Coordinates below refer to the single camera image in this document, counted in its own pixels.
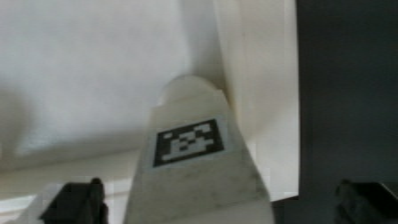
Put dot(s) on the white square tabletop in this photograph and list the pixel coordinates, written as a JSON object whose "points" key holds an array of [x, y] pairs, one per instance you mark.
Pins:
{"points": [[92, 52]]}

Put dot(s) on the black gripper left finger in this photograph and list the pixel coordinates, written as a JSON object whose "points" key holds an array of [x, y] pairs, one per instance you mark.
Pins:
{"points": [[78, 206]]}

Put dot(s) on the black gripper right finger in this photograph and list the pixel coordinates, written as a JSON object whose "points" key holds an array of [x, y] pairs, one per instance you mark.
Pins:
{"points": [[366, 205]]}

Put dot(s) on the white table leg with tag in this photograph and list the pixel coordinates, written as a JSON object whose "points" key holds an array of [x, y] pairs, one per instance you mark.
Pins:
{"points": [[197, 185]]}

